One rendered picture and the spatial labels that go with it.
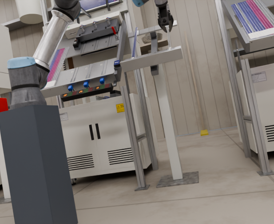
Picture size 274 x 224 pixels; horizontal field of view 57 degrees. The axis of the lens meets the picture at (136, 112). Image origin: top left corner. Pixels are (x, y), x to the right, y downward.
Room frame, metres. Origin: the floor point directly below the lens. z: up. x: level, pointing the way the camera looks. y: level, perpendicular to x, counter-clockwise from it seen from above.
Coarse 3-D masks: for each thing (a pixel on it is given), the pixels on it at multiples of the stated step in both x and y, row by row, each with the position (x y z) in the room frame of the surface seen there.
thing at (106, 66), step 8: (96, 64) 1.70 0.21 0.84; (104, 64) 1.67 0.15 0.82; (112, 64) 1.64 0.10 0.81; (64, 72) 1.76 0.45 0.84; (72, 72) 1.72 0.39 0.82; (80, 72) 1.69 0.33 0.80; (88, 72) 1.66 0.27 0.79; (96, 72) 1.63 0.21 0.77; (104, 72) 1.61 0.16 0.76; (64, 80) 1.69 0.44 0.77; (72, 80) 1.66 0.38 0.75
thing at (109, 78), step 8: (112, 72) 1.54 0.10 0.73; (80, 80) 1.59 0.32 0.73; (88, 80) 1.58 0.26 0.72; (96, 80) 1.58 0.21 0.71; (112, 80) 1.58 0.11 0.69; (48, 88) 1.64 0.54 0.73; (56, 88) 1.64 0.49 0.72; (64, 88) 1.64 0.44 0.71; (80, 88) 1.63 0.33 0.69; (48, 96) 1.69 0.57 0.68
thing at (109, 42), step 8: (120, 24) 2.00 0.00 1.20; (64, 40) 2.12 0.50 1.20; (72, 40) 2.07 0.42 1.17; (88, 40) 1.98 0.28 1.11; (96, 40) 1.93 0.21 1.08; (104, 40) 1.90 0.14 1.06; (112, 40) 1.86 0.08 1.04; (72, 48) 1.97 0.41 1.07; (80, 48) 1.93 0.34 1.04; (88, 48) 1.89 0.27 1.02; (96, 48) 1.85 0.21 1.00; (104, 48) 1.90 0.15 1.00; (72, 56) 1.90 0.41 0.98
